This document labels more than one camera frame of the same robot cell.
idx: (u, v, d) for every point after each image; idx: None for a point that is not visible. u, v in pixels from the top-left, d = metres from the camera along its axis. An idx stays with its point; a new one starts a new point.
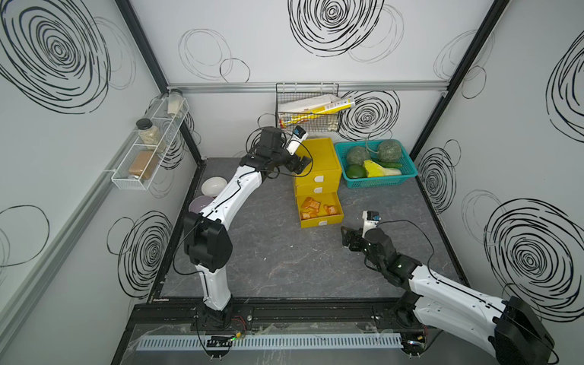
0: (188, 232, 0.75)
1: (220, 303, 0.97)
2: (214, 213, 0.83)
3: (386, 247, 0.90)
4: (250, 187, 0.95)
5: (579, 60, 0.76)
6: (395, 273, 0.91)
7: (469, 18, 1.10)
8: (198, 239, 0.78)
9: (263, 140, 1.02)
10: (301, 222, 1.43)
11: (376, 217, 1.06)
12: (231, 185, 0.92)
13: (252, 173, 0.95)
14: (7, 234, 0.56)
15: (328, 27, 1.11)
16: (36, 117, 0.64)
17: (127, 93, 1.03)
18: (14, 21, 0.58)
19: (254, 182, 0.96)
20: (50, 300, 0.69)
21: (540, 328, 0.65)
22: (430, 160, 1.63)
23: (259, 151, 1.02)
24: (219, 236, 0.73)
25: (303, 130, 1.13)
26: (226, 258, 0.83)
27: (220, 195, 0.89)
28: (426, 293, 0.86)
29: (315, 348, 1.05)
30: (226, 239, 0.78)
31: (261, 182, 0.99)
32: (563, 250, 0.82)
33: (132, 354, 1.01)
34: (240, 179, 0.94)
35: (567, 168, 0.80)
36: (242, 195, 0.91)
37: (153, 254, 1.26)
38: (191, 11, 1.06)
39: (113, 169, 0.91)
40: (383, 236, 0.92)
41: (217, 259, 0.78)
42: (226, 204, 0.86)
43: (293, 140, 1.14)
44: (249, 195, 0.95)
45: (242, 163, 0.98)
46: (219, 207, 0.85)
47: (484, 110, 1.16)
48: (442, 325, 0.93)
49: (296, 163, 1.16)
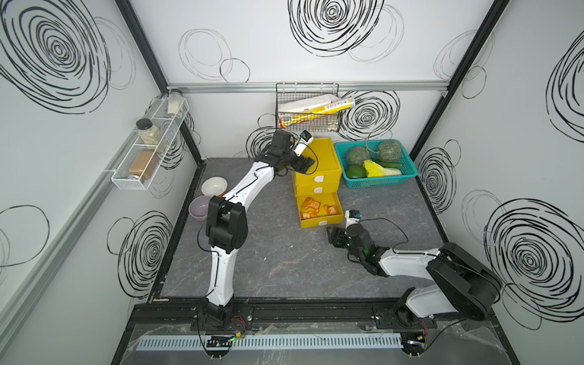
0: (211, 213, 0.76)
1: (223, 296, 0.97)
2: (234, 198, 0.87)
3: (366, 239, 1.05)
4: (265, 181, 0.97)
5: (579, 60, 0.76)
6: (372, 263, 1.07)
7: (469, 18, 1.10)
8: (220, 221, 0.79)
9: (274, 140, 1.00)
10: (301, 222, 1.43)
11: (357, 214, 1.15)
12: (248, 176, 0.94)
13: (266, 167, 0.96)
14: (7, 233, 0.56)
15: (328, 27, 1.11)
16: (36, 116, 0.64)
17: (128, 93, 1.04)
18: (14, 21, 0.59)
19: (269, 176, 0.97)
20: (50, 300, 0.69)
21: (477, 266, 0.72)
22: (430, 160, 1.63)
23: (271, 150, 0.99)
24: (241, 217, 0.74)
25: (309, 133, 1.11)
26: (242, 243, 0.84)
27: (238, 183, 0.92)
28: (393, 269, 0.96)
29: (315, 348, 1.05)
30: (245, 222, 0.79)
31: (274, 177, 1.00)
32: (563, 250, 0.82)
33: (132, 353, 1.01)
34: (257, 172, 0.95)
35: (568, 168, 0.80)
36: (257, 186, 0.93)
37: (153, 254, 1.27)
38: (191, 11, 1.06)
39: (112, 168, 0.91)
40: (362, 229, 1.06)
41: (236, 239, 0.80)
42: (245, 190, 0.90)
43: (300, 142, 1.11)
44: (264, 186, 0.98)
45: (257, 158, 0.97)
46: (239, 193, 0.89)
47: (484, 110, 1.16)
48: (430, 308, 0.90)
49: (301, 164, 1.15)
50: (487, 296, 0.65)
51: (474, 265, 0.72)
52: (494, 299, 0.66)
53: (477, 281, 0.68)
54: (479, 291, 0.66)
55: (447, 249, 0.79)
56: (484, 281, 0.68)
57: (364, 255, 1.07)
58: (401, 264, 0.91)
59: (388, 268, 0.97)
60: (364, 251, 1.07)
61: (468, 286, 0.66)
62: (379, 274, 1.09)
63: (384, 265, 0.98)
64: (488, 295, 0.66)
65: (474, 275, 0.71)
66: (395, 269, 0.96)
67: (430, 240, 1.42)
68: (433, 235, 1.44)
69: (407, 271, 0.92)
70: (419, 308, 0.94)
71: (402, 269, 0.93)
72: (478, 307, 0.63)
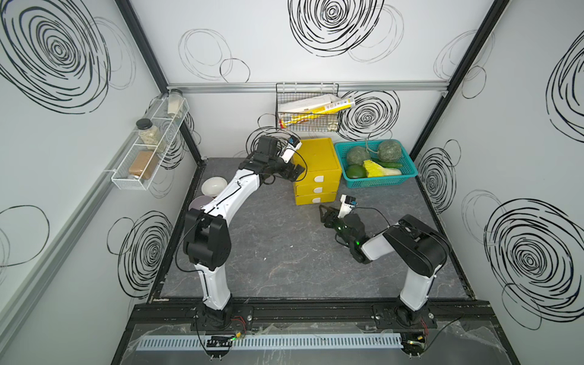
0: (189, 228, 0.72)
1: (220, 303, 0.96)
2: (214, 210, 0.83)
3: (360, 231, 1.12)
4: (249, 189, 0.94)
5: (579, 60, 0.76)
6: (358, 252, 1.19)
7: (469, 18, 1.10)
8: (199, 237, 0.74)
9: (259, 147, 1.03)
10: (296, 199, 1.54)
11: (353, 202, 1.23)
12: (230, 185, 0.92)
13: (250, 176, 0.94)
14: (7, 234, 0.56)
15: (328, 27, 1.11)
16: (36, 116, 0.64)
17: (128, 93, 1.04)
18: (14, 21, 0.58)
19: (254, 184, 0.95)
20: (50, 299, 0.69)
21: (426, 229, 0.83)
22: (430, 160, 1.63)
23: (255, 157, 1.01)
24: (220, 231, 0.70)
25: (297, 138, 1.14)
26: (225, 258, 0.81)
27: (221, 193, 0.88)
28: (372, 252, 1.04)
29: (315, 348, 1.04)
30: (226, 236, 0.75)
31: (259, 185, 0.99)
32: (563, 250, 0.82)
33: (132, 353, 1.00)
34: (240, 180, 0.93)
35: (568, 168, 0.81)
36: (240, 196, 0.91)
37: (153, 254, 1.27)
38: (191, 11, 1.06)
39: (113, 168, 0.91)
40: (358, 223, 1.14)
41: (218, 256, 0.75)
42: (226, 201, 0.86)
43: (288, 148, 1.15)
44: (248, 196, 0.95)
45: (241, 166, 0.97)
46: (220, 204, 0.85)
47: (484, 109, 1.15)
48: (413, 290, 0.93)
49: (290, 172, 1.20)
50: (438, 253, 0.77)
51: (426, 229, 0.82)
52: (441, 257, 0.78)
53: (427, 242, 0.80)
54: (429, 250, 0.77)
55: (404, 220, 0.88)
56: (434, 242, 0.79)
57: (354, 243, 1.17)
58: (373, 242, 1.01)
59: (369, 252, 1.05)
60: (356, 239, 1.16)
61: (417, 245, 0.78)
62: (362, 261, 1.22)
63: (364, 249, 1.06)
64: (436, 255, 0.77)
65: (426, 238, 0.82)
66: (373, 252, 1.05)
67: None
68: None
69: (379, 249, 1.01)
70: (413, 299, 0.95)
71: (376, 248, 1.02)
72: (426, 265, 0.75)
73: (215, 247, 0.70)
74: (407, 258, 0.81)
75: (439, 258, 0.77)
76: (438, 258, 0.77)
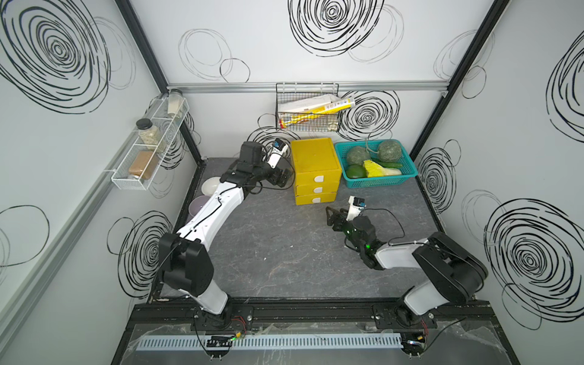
0: (164, 256, 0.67)
1: (217, 307, 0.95)
2: (192, 233, 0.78)
3: (370, 235, 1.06)
4: (231, 205, 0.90)
5: (579, 60, 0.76)
6: (369, 257, 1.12)
7: (469, 18, 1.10)
8: (176, 265, 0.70)
9: (243, 154, 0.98)
10: (296, 199, 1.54)
11: (362, 204, 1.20)
12: (211, 201, 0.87)
13: (233, 190, 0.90)
14: (7, 234, 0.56)
15: (328, 27, 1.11)
16: (36, 116, 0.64)
17: (128, 93, 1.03)
18: (14, 21, 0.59)
19: (237, 198, 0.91)
20: (50, 299, 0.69)
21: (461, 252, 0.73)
22: (430, 160, 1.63)
23: (239, 166, 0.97)
24: (199, 258, 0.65)
25: (283, 141, 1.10)
26: (207, 283, 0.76)
27: (200, 212, 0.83)
28: (388, 261, 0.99)
29: (315, 348, 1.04)
30: (206, 259, 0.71)
31: (243, 198, 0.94)
32: (563, 250, 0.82)
33: (132, 354, 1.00)
34: (221, 195, 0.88)
35: (568, 168, 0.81)
36: (223, 213, 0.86)
37: (153, 254, 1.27)
38: (191, 11, 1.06)
39: (113, 168, 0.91)
40: (369, 225, 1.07)
41: (199, 282, 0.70)
42: (206, 223, 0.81)
43: (274, 152, 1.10)
44: (230, 211, 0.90)
45: (223, 179, 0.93)
46: (198, 226, 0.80)
47: (484, 109, 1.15)
48: (424, 301, 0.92)
49: (278, 177, 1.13)
50: (474, 280, 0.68)
51: (460, 252, 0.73)
52: (478, 285, 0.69)
53: (461, 267, 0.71)
54: (461, 276, 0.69)
55: (433, 237, 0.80)
56: (470, 268, 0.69)
57: (366, 249, 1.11)
58: (395, 255, 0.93)
59: (384, 259, 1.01)
60: (366, 244, 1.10)
61: (450, 271, 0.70)
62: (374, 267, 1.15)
63: (379, 256, 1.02)
64: (471, 282, 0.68)
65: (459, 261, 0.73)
66: (389, 261, 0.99)
67: None
68: None
69: (399, 261, 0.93)
70: (418, 306, 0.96)
71: (394, 258, 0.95)
72: (462, 293, 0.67)
73: (193, 274, 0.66)
74: (439, 284, 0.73)
75: (476, 287, 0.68)
76: (474, 285, 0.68)
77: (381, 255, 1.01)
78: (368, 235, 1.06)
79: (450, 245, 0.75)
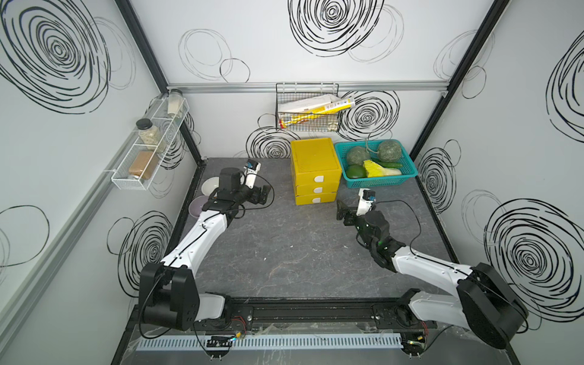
0: (145, 289, 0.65)
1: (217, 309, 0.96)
2: (177, 260, 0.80)
3: (384, 231, 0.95)
4: (215, 230, 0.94)
5: (579, 60, 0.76)
6: (382, 255, 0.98)
7: (469, 18, 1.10)
8: (159, 297, 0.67)
9: (222, 182, 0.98)
10: (296, 199, 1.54)
11: (372, 196, 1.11)
12: (195, 228, 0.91)
13: (216, 216, 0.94)
14: (7, 234, 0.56)
15: (328, 27, 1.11)
16: (36, 116, 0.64)
17: (128, 93, 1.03)
18: (14, 21, 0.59)
19: (220, 224, 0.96)
20: (50, 299, 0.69)
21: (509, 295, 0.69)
22: (430, 160, 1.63)
23: (220, 194, 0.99)
24: (185, 286, 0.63)
25: (256, 162, 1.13)
26: (194, 316, 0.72)
27: (185, 239, 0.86)
28: (409, 271, 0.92)
29: (315, 348, 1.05)
30: (192, 288, 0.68)
31: (226, 225, 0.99)
32: (563, 250, 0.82)
33: (132, 353, 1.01)
34: (205, 222, 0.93)
35: (567, 168, 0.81)
36: (208, 238, 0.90)
37: (153, 254, 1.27)
38: (191, 12, 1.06)
39: (113, 168, 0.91)
40: (382, 220, 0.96)
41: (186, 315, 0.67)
42: (191, 249, 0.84)
43: (249, 172, 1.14)
44: (214, 238, 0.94)
45: (205, 207, 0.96)
46: (182, 253, 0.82)
47: (485, 109, 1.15)
48: (434, 312, 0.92)
49: (258, 195, 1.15)
50: (513, 325, 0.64)
51: (507, 295, 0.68)
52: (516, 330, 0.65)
53: (505, 309, 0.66)
54: (504, 319, 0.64)
55: (479, 271, 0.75)
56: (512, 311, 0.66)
57: (377, 245, 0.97)
58: (423, 271, 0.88)
59: (405, 268, 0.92)
60: (379, 241, 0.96)
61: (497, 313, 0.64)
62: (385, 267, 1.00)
63: (397, 261, 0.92)
64: (512, 325, 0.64)
65: (502, 303, 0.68)
66: (410, 271, 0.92)
67: (430, 240, 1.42)
68: (433, 235, 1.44)
69: (427, 277, 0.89)
70: (421, 309, 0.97)
71: (418, 272, 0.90)
72: (501, 335, 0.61)
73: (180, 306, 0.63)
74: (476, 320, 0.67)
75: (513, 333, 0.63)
76: (512, 331, 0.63)
77: (404, 261, 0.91)
78: (381, 232, 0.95)
79: (498, 284, 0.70)
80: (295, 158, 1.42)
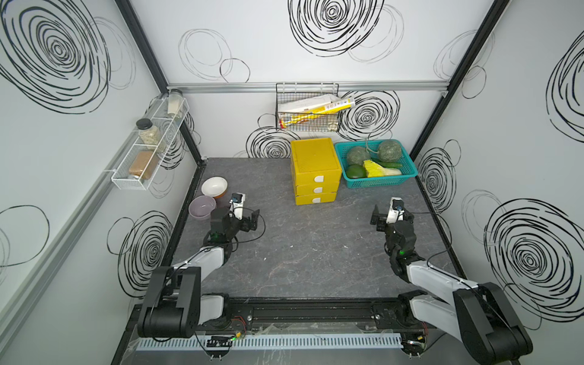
0: (152, 291, 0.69)
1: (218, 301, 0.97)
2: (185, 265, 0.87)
3: (408, 243, 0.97)
4: (214, 260, 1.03)
5: (579, 60, 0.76)
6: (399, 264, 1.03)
7: (469, 17, 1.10)
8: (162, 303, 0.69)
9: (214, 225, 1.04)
10: (296, 199, 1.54)
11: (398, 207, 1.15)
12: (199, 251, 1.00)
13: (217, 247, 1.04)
14: (7, 234, 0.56)
15: (328, 27, 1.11)
16: (37, 116, 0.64)
17: (127, 93, 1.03)
18: (14, 21, 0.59)
19: (220, 256, 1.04)
20: (51, 299, 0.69)
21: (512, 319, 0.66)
22: (430, 160, 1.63)
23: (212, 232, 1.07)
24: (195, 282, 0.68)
25: (238, 195, 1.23)
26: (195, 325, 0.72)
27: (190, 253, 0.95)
28: (419, 280, 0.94)
29: (315, 348, 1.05)
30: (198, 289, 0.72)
31: (222, 261, 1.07)
32: (563, 250, 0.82)
33: (132, 353, 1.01)
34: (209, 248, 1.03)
35: (567, 168, 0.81)
36: (209, 265, 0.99)
37: (153, 254, 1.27)
38: (192, 13, 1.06)
39: (112, 168, 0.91)
40: (411, 233, 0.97)
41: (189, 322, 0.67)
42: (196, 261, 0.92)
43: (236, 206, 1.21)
44: (212, 267, 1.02)
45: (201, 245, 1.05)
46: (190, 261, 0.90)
47: (484, 109, 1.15)
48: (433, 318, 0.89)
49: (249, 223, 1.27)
50: (506, 350, 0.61)
51: (509, 318, 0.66)
52: (512, 355, 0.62)
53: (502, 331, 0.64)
54: (496, 338, 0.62)
55: (486, 288, 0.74)
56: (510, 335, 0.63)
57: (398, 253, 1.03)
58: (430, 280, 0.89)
59: (415, 276, 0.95)
60: (401, 250, 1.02)
61: (489, 328, 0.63)
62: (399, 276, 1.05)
63: (411, 269, 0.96)
64: (505, 347, 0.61)
65: (502, 326, 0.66)
66: (420, 281, 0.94)
67: (430, 240, 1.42)
68: (433, 235, 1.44)
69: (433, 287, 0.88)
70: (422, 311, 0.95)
71: (427, 284, 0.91)
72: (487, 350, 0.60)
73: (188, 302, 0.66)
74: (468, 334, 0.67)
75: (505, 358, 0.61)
76: (503, 355, 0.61)
77: (416, 269, 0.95)
78: (405, 242, 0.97)
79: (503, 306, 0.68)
80: (295, 158, 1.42)
